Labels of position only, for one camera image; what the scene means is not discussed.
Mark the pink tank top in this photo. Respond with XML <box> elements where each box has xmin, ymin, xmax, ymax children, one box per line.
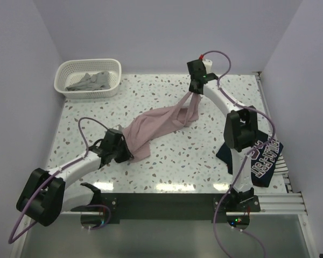
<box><xmin>123</xmin><ymin>92</ymin><xmax>201</xmax><ymax>162</ymax></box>

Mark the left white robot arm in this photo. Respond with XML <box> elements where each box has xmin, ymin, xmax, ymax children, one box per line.
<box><xmin>16</xmin><ymin>125</ymin><xmax>133</xmax><ymax>226</ymax></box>

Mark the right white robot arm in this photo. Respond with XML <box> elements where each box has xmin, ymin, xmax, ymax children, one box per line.
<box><xmin>187</xmin><ymin>59</ymin><xmax>258</xmax><ymax>211</ymax></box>

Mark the grey tank top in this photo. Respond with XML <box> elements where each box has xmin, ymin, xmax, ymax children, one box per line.
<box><xmin>66</xmin><ymin>71</ymin><xmax>110</xmax><ymax>91</ymax></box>

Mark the navy lettered tank top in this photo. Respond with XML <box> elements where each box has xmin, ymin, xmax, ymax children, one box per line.
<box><xmin>216</xmin><ymin>139</ymin><xmax>284</xmax><ymax>188</ymax></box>

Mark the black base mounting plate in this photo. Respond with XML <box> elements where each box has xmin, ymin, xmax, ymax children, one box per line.
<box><xmin>71</xmin><ymin>193</ymin><xmax>261</xmax><ymax>224</ymax></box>

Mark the white plastic basket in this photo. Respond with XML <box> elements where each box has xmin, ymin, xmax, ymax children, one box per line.
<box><xmin>54</xmin><ymin>59</ymin><xmax>122</xmax><ymax>99</ymax></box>

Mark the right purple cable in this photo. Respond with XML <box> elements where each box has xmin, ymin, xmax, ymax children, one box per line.
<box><xmin>201</xmin><ymin>50</ymin><xmax>278</xmax><ymax>258</ymax></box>

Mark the aluminium frame rail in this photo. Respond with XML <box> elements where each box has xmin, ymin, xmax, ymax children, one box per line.
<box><xmin>254</xmin><ymin>76</ymin><xmax>320</xmax><ymax>258</ymax></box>

